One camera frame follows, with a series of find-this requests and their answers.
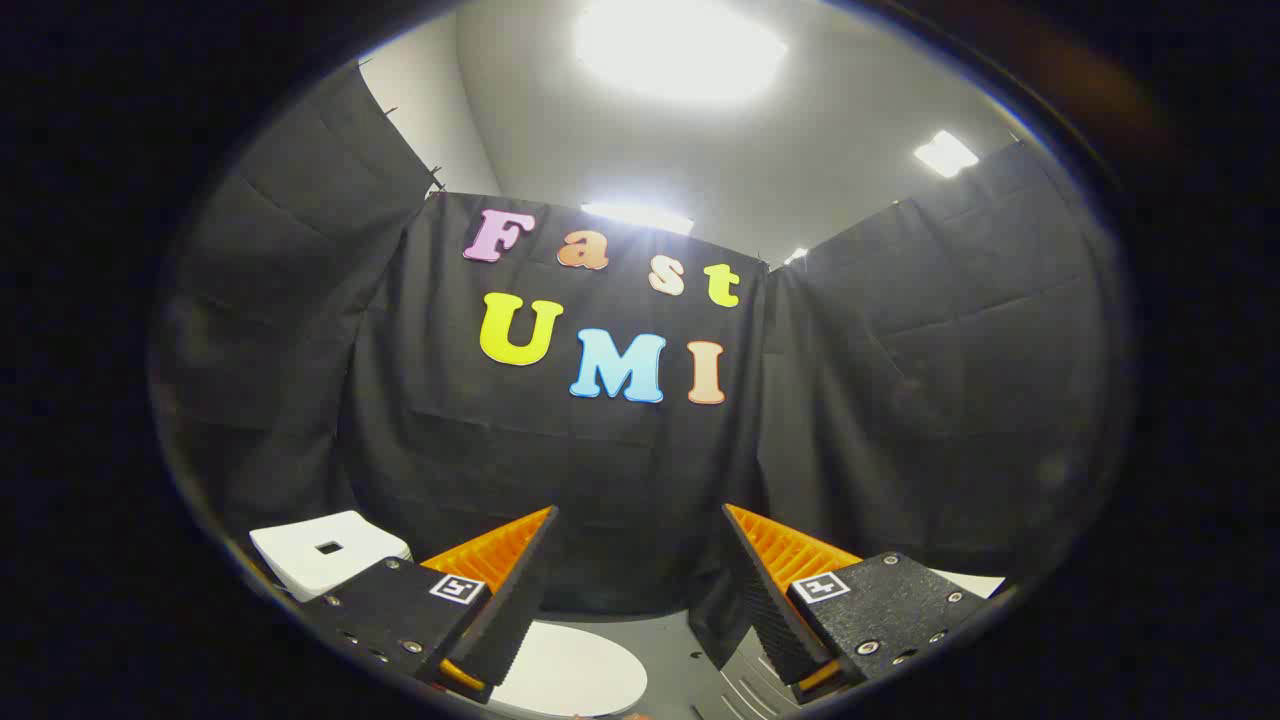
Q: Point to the black backdrop cloth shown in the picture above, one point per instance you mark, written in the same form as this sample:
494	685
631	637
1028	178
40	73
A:
500	450

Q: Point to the large ceiling light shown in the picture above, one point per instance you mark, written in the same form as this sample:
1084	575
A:
680	50

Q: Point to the long ceiling light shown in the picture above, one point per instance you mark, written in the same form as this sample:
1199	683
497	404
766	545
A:
637	217

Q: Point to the rectangular ceiling light panel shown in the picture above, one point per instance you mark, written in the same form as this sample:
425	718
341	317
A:
945	153

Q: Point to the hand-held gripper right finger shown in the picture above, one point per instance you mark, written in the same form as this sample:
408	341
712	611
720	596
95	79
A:
770	610

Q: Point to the grey drawer cabinet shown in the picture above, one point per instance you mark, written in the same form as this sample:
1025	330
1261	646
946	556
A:
745	692

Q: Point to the white toilet tank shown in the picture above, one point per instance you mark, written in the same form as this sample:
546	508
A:
300	560

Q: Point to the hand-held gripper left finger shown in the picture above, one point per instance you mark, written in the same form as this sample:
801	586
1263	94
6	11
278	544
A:
515	610

